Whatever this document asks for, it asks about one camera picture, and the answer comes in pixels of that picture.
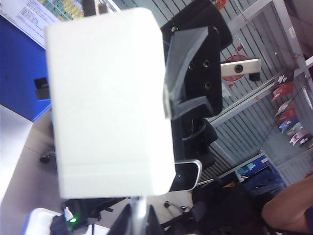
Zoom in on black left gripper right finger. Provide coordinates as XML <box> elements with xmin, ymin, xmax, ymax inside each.
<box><xmin>146</xmin><ymin>204</ymin><xmax>164</xmax><ymax>235</ymax></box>

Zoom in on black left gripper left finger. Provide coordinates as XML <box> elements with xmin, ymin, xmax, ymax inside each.
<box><xmin>112</xmin><ymin>204</ymin><xmax>134</xmax><ymax>235</ymax></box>

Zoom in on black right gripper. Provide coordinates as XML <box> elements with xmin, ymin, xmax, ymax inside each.
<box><xmin>33</xmin><ymin>26</ymin><xmax>261</xmax><ymax>167</ymax></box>

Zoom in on white charging base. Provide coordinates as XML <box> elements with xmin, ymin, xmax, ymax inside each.
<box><xmin>44</xmin><ymin>0</ymin><xmax>177</xmax><ymax>199</ymax></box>

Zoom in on red paper window decoration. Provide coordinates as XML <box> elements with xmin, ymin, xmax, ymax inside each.
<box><xmin>224</xmin><ymin>55</ymin><xmax>248</xmax><ymax>83</ymax></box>

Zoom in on white furniture panel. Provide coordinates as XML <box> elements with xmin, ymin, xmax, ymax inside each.
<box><xmin>24</xmin><ymin>207</ymin><xmax>62</xmax><ymax>235</ymax></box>

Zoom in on colourful hanging cards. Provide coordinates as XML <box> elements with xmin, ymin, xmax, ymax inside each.
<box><xmin>271</xmin><ymin>72</ymin><xmax>313</xmax><ymax>150</ymax></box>

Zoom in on blue storage box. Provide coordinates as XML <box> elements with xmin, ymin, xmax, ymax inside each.
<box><xmin>234</xmin><ymin>151</ymin><xmax>288</xmax><ymax>196</ymax></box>

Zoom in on colourful wall calendar poster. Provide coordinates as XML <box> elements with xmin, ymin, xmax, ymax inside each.
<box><xmin>0</xmin><ymin>0</ymin><xmax>85</xmax><ymax>49</ymax></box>

